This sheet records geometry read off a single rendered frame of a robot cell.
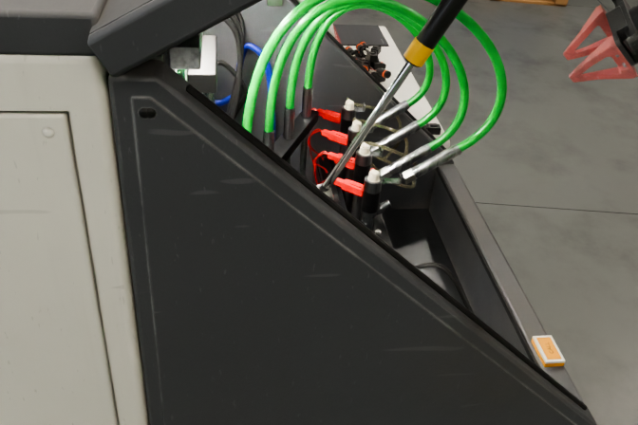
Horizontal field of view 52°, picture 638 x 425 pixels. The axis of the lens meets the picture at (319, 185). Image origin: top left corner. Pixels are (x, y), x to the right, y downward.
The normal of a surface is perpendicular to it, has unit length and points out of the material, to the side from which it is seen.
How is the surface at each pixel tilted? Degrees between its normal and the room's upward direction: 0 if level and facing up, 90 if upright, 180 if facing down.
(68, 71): 90
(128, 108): 90
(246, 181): 90
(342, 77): 90
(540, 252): 0
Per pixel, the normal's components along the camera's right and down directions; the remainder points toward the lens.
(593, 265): 0.07, -0.83
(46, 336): 0.12, 0.56
